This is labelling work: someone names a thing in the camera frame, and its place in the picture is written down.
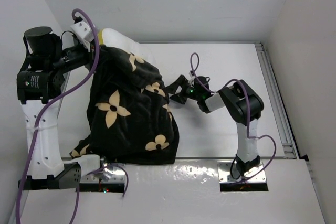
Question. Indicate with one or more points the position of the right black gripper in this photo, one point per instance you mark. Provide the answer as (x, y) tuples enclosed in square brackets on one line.
[(181, 81)]

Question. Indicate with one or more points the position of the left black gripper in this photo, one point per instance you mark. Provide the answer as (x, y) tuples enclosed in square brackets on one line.
[(79, 56)]

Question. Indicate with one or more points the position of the cream foam pillow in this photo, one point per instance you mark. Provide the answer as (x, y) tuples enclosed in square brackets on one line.
[(112, 38)]

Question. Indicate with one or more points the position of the black floral pillowcase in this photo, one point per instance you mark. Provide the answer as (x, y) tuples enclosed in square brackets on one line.
[(128, 112)]

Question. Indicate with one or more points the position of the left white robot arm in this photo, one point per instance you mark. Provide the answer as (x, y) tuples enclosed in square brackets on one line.
[(40, 89)]

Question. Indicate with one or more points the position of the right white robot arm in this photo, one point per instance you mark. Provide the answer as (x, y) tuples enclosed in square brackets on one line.
[(242, 104)]

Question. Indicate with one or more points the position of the white front cover board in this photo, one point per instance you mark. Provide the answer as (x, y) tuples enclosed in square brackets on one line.
[(186, 192)]

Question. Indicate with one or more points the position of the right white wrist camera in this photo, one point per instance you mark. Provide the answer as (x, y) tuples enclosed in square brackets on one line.
[(192, 78)]

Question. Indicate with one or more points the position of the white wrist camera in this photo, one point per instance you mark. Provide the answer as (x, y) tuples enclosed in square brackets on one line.
[(83, 32), (192, 78)]

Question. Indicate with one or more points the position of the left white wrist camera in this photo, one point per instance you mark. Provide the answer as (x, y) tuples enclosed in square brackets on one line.
[(83, 32)]

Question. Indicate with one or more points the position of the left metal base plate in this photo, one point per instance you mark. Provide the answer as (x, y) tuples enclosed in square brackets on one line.
[(112, 174)]

